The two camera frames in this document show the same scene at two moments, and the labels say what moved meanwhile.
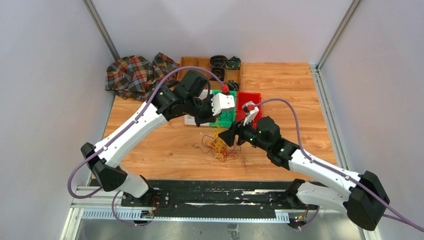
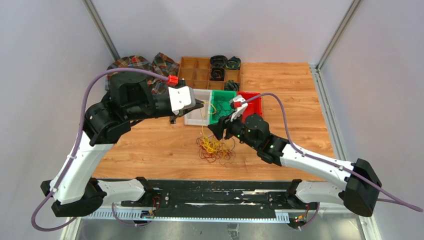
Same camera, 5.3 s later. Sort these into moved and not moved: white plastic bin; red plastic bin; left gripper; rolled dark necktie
Moved: left gripper
Not moved: red plastic bin; white plastic bin; rolled dark necktie
